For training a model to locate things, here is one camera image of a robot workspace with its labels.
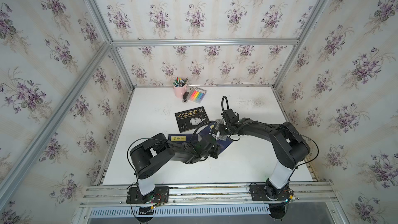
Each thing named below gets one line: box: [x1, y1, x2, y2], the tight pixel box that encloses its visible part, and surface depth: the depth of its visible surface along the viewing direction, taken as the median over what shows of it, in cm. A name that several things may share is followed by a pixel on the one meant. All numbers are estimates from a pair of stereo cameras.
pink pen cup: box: [173, 82, 188, 98], surface depth 112 cm
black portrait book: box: [174, 106, 210, 134], surface depth 103 cm
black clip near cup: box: [181, 91, 190, 104], surface depth 113 cm
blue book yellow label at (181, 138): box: [167, 133, 199, 144], surface depth 93 cm
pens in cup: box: [172, 76, 189, 88], surface depth 110 cm
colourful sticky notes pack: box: [189, 87, 207, 105], surface depth 117 cm
